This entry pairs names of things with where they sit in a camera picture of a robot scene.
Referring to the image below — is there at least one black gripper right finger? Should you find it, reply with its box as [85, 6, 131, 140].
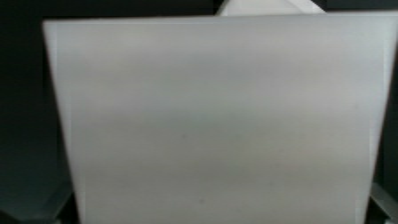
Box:
[365, 186, 398, 224]

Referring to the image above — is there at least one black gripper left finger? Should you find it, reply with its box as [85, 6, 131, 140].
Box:
[0, 182, 74, 224]

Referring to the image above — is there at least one white cabinet drawer block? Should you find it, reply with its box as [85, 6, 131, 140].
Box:
[42, 13, 398, 224]

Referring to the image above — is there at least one white sheet with fiducial markers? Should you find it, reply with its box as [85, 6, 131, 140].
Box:
[216, 0, 323, 16]

